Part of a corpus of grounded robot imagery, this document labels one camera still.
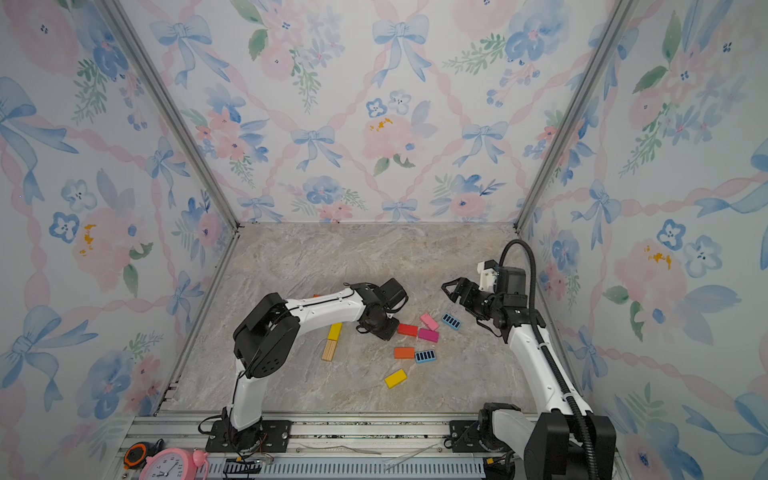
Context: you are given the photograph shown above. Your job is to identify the yellow block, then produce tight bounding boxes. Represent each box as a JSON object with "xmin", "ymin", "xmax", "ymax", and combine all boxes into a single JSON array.
[
  {"xmin": 327, "ymin": 323, "xmax": 342, "ymax": 342},
  {"xmin": 385, "ymin": 369, "xmax": 407, "ymax": 389}
]

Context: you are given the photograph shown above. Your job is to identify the striped natural wood block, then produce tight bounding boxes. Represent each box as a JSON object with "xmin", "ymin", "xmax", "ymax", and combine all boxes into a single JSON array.
[{"xmin": 321, "ymin": 340, "xmax": 338, "ymax": 362}]

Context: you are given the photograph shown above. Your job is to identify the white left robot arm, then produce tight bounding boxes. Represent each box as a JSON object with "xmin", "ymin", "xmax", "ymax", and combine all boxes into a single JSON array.
[{"xmin": 227, "ymin": 278, "xmax": 408, "ymax": 432}]

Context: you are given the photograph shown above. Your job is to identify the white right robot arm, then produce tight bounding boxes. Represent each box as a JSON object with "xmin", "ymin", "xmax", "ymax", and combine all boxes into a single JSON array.
[{"xmin": 441, "ymin": 265, "xmax": 617, "ymax": 479}]

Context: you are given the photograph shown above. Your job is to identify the red block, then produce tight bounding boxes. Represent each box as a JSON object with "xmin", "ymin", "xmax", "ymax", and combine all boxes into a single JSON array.
[{"xmin": 397, "ymin": 324, "xmax": 419, "ymax": 337}]

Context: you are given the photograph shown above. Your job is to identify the blue slotted block far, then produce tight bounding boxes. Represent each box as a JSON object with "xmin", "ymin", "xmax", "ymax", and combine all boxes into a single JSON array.
[{"xmin": 441, "ymin": 313, "xmax": 462, "ymax": 331}]

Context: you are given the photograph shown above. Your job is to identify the blue slotted block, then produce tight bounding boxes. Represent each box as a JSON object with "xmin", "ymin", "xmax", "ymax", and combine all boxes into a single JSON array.
[
  {"xmin": 441, "ymin": 313, "xmax": 462, "ymax": 331},
  {"xmin": 414, "ymin": 350, "xmax": 436, "ymax": 364}
]

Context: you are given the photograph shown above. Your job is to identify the light pink block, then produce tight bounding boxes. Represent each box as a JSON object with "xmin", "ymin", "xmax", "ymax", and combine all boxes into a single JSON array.
[{"xmin": 420, "ymin": 313, "xmax": 439, "ymax": 331}]

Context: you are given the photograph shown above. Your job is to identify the magenta block flat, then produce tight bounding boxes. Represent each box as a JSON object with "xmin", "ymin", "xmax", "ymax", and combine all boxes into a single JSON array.
[{"xmin": 418, "ymin": 328, "xmax": 440, "ymax": 343}]

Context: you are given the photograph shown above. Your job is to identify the blue slotted block near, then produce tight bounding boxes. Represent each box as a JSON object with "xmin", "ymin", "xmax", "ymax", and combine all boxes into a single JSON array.
[{"xmin": 414, "ymin": 350, "xmax": 436, "ymax": 364}]

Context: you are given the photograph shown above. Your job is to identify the yellow block front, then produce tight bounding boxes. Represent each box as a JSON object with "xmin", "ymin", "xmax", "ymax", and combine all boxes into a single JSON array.
[{"xmin": 385, "ymin": 369, "xmax": 407, "ymax": 389}]

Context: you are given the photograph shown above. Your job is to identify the pink alarm clock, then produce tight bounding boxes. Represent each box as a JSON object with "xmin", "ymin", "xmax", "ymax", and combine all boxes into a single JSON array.
[{"xmin": 139, "ymin": 448, "xmax": 210, "ymax": 480}]

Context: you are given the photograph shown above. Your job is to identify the orange black tape measure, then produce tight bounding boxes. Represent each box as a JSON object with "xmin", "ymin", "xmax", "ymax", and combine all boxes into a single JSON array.
[{"xmin": 123, "ymin": 439, "xmax": 164, "ymax": 470}]

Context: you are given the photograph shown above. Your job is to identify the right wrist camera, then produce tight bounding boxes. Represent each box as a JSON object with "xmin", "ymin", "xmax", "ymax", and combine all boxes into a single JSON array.
[{"xmin": 477, "ymin": 259, "xmax": 499, "ymax": 293}]

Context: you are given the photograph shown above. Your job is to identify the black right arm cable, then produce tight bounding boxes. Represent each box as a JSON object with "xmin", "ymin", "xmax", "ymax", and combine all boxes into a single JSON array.
[{"xmin": 499, "ymin": 239, "xmax": 601, "ymax": 480}]

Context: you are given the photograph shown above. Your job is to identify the aluminium front rail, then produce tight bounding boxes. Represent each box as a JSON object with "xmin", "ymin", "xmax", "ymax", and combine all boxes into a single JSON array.
[{"xmin": 113, "ymin": 412, "xmax": 628, "ymax": 480}]

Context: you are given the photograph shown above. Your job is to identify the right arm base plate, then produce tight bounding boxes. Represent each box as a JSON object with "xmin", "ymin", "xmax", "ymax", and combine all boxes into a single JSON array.
[{"xmin": 443, "ymin": 420, "xmax": 503, "ymax": 453}]

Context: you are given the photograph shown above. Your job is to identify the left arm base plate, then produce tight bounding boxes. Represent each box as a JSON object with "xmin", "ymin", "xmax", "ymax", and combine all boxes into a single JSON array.
[{"xmin": 205, "ymin": 420, "xmax": 293, "ymax": 456}]

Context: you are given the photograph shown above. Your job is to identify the aluminium left corner post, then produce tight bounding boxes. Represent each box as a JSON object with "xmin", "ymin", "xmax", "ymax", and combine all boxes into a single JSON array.
[{"xmin": 95, "ymin": 0, "xmax": 241, "ymax": 231}]

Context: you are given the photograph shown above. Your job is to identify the aluminium corner post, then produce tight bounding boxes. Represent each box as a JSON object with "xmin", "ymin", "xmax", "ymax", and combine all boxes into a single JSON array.
[
  {"xmin": 95, "ymin": 0, "xmax": 241, "ymax": 231},
  {"xmin": 515, "ymin": 0, "xmax": 636, "ymax": 237}
]

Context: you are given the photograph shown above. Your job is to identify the aluminium right corner post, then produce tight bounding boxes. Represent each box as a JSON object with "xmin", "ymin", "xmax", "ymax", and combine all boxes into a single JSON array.
[{"xmin": 515, "ymin": 0, "xmax": 636, "ymax": 237}]

